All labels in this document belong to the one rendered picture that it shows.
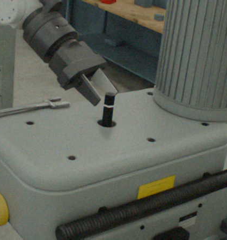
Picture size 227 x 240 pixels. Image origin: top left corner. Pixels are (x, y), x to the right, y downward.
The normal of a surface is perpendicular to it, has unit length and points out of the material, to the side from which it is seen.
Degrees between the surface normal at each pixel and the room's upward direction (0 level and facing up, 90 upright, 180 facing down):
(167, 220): 90
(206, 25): 90
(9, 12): 83
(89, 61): 30
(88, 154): 0
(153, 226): 90
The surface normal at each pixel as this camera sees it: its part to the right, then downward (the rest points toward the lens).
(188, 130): 0.10, -0.91
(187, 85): -0.48, 0.31
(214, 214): 0.58, 0.38
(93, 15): -0.81, 0.16
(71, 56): 0.50, -0.63
